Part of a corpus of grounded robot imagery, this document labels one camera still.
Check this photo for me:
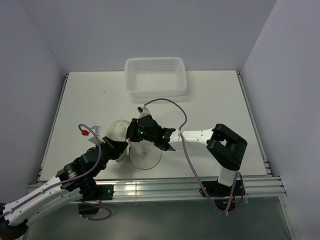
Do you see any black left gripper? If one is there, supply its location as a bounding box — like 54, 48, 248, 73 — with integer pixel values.
91, 136, 129, 177

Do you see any white bra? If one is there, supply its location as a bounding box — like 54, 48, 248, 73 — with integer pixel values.
104, 119, 131, 143

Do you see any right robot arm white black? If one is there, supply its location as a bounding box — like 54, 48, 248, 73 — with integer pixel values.
126, 115, 248, 195

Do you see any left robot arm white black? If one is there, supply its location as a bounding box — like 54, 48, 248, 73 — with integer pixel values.
0, 137, 128, 240

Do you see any white perforated plastic basket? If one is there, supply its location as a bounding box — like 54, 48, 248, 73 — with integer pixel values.
124, 57, 188, 98

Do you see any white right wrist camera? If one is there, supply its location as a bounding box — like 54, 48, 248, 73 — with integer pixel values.
137, 105, 151, 119

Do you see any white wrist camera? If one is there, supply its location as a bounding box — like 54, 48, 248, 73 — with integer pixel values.
78, 124, 103, 145
137, 105, 151, 119

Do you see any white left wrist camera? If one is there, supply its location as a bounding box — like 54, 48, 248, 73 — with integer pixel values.
78, 124, 103, 145

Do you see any aluminium mounting rail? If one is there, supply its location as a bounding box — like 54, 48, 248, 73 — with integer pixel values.
96, 175, 287, 203

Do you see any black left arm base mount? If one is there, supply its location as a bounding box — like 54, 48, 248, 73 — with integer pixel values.
77, 184, 114, 217

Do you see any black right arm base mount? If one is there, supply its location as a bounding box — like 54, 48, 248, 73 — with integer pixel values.
201, 180, 246, 212

